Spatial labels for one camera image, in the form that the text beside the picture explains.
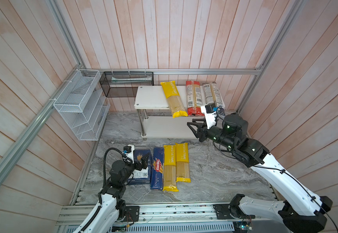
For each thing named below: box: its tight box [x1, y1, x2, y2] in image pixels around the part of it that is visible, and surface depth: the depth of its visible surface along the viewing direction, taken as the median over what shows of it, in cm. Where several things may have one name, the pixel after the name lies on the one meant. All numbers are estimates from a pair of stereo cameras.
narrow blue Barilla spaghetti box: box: [150, 146, 165, 190], surface depth 87 cm
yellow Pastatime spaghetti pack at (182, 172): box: [175, 142, 192, 184], surface depth 92 cm
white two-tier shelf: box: [134, 85, 198, 141], surface depth 82 cm
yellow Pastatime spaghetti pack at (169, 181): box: [162, 144, 180, 192], surface depth 88 cm
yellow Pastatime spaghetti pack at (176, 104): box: [160, 80, 188, 118], surface depth 76 cm
